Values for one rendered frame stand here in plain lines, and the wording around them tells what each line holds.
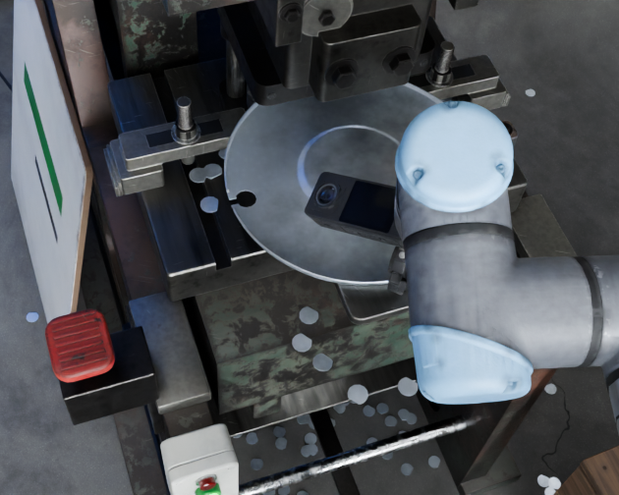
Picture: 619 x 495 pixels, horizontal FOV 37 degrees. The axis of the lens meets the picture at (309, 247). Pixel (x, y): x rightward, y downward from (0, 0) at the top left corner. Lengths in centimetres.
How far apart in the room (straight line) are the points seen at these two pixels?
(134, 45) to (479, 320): 73
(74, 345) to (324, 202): 29
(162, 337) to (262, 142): 25
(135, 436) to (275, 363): 63
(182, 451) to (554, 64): 157
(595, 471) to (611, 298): 79
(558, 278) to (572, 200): 146
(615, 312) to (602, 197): 149
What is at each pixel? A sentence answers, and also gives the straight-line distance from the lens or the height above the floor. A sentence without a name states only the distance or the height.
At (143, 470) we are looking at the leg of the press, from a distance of 166.
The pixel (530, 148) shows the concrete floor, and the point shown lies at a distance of 214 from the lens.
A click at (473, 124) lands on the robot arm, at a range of 61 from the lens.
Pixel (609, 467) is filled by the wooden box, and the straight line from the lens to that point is 141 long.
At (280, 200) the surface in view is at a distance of 99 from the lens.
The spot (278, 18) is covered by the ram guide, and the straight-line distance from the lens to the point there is 82.
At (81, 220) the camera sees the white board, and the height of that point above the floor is 48.
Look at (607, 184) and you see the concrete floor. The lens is 214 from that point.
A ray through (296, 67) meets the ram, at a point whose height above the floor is 92.
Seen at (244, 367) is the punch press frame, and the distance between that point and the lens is 108.
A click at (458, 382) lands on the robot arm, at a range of 59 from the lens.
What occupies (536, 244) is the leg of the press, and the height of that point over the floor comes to 64.
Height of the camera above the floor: 159
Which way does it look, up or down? 57 degrees down
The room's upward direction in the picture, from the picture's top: 7 degrees clockwise
